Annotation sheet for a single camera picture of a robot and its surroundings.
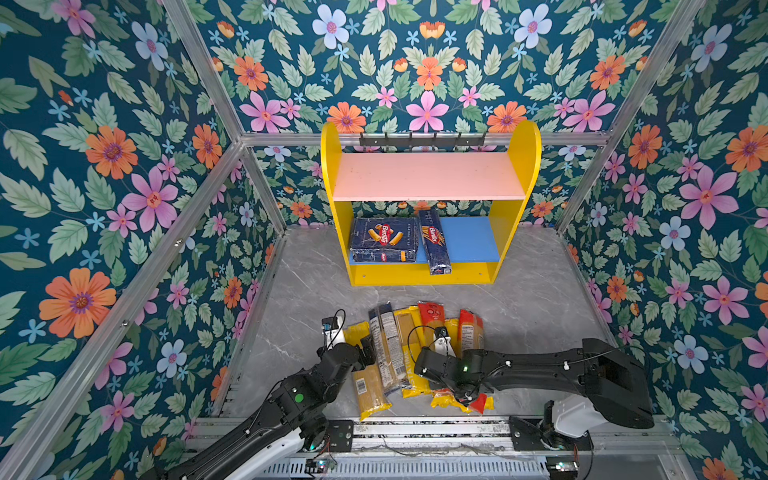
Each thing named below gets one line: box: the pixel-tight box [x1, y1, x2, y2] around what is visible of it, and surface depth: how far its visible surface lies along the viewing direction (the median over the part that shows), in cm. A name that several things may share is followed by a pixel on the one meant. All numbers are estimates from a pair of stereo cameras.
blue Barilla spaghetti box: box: [418, 209, 452, 276], surface depth 92 cm
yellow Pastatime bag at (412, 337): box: [394, 306, 431, 399], surface depth 90 cm
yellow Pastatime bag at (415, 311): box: [408, 306, 426, 348], surface depth 92 cm
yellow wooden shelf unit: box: [320, 121, 541, 286], surface depth 80 cm
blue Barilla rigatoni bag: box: [350, 217, 419, 263], surface depth 92 cm
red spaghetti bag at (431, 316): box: [418, 302, 445, 349], surface depth 92 cm
